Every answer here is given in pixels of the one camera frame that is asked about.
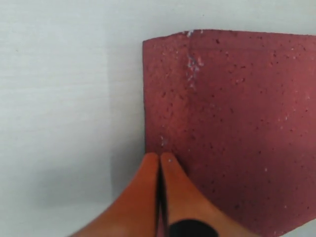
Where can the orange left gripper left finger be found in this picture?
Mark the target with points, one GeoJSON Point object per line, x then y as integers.
{"type": "Point", "coordinates": [135, 212]}

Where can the red brick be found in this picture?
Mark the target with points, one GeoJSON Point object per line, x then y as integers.
{"type": "Point", "coordinates": [238, 109]}

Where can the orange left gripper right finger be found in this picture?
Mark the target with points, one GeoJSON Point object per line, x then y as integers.
{"type": "Point", "coordinates": [188, 212]}

